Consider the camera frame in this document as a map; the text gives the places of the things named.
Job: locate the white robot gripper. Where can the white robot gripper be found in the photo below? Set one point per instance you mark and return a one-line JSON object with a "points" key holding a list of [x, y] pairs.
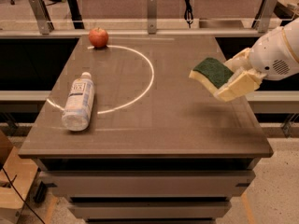
{"points": [[270, 57]]}

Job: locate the green and yellow sponge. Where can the green and yellow sponge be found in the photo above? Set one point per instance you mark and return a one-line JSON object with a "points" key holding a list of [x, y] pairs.
{"points": [[211, 73]]}

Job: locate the clear plastic water bottle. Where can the clear plastic water bottle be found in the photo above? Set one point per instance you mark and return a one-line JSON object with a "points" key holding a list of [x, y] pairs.
{"points": [[79, 104]]}

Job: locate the red apple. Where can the red apple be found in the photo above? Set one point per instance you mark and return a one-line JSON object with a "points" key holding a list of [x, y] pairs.
{"points": [[98, 37]]}

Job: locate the black table leg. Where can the black table leg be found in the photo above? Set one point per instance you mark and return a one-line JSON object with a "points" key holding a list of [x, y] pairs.
{"points": [[75, 14]]}

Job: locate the wooden box at left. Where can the wooden box at left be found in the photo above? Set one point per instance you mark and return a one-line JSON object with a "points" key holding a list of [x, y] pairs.
{"points": [[16, 178]]}

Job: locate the right metal railing bracket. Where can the right metal railing bracket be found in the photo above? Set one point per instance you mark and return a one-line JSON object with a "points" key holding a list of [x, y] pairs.
{"points": [[266, 14]]}

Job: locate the metal railing bracket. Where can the metal railing bracket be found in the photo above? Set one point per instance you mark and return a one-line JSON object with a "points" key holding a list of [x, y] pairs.
{"points": [[152, 16], [266, 14], [43, 23]]}

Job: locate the middle metal railing bracket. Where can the middle metal railing bracket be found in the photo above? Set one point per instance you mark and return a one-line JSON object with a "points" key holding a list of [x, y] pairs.
{"points": [[152, 16]]}

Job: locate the left metal railing bracket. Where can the left metal railing bracket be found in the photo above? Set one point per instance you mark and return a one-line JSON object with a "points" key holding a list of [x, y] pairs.
{"points": [[43, 23]]}

